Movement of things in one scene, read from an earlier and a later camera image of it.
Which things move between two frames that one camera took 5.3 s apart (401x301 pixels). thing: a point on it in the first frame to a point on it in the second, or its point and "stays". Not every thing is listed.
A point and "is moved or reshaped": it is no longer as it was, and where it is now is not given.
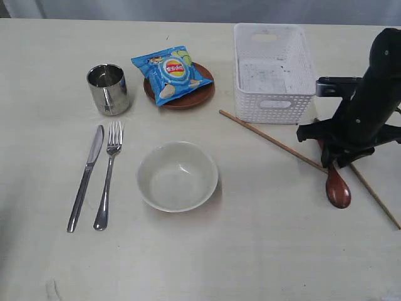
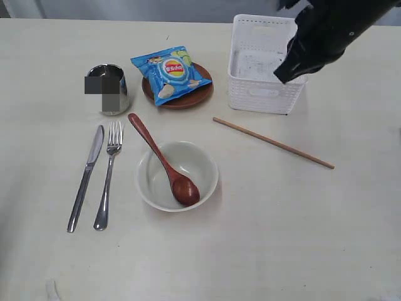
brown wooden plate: x=190 y=100 stays
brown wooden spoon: x=338 y=190 to x=185 y=189
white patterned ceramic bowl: x=177 y=177 stays
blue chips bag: x=170 y=73 stays
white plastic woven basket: x=275 y=78 is moved or reshaped
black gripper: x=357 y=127 to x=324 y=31
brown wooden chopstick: x=318 y=165 is moved or reshaped
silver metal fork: x=114 y=143 stays
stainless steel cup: x=109 y=87 stays
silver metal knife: x=84 y=182 stays
